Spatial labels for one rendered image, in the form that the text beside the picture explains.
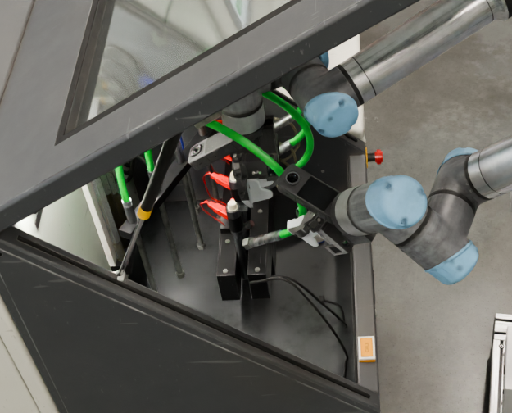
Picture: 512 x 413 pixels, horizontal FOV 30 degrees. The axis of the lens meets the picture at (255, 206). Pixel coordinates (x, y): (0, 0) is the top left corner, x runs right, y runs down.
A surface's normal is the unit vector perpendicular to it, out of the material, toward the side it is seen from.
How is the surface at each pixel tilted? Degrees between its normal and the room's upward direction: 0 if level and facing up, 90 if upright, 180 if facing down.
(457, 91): 0
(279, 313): 0
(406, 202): 45
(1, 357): 90
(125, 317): 90
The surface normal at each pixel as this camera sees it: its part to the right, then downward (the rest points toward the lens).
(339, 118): 0.38, 0.64
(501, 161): -0.78, 0.05
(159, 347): -0.04, 0.73
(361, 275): -0.12, -0.69
